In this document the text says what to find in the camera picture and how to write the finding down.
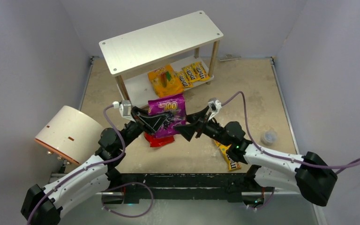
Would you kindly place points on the red assorted gummy bag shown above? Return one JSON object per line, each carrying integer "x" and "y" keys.
{"x": 158, "y": 142}

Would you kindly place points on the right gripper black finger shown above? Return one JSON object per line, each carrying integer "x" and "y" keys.
{"x": 194, "y": 117}
{"x": 188, "y": 131}

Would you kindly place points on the clear plastic cup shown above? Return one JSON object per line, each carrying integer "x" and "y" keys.
{"x": 269, "y": 137}

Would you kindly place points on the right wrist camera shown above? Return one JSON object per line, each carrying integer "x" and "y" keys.
{"x": 214, "y": 107}

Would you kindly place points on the white two-tier shelf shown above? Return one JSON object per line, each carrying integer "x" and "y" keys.
{"x": 140, "y": 48}

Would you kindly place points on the yellow m&m's bag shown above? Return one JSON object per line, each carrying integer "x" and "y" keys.
{"x": 184, "y": 80}
{"x": 199, "y": 69}
{"x": 191, "y": 74}
{"x": 231, "y": 164}

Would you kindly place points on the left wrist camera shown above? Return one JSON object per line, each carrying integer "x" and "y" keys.
{"x": 124, "y": 108}

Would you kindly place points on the white cylinder container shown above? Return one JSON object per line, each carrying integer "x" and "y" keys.
{"x": 71, "y": 134}

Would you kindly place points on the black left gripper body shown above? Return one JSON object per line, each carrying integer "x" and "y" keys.
{"x": 137, "y": 117}

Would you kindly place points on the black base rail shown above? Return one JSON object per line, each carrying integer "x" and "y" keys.
{"x": 232, "y": 187}

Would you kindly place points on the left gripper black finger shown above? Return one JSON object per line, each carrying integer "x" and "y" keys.
{"x": 141, "y": 115}
{"x": 153, "y": 123}

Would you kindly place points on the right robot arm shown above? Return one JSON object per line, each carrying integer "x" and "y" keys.
{"x": 306, "y": 174}

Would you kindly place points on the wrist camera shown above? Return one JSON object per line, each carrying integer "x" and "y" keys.
{"x": 124, "y": 108}
{"x": 214, "y": 107}

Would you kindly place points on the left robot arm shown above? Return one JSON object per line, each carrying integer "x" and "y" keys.
{"x": 96, "y": 151}

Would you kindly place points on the purple grape gummy bag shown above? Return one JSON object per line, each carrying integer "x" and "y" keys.
{"x": 174, "y": 107}

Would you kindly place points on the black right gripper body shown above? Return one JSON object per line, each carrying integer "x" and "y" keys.
{"x": 204, "y": 121}

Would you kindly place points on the orange mango gummy bag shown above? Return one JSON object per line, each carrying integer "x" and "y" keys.
{"x": 165, "y": 81}

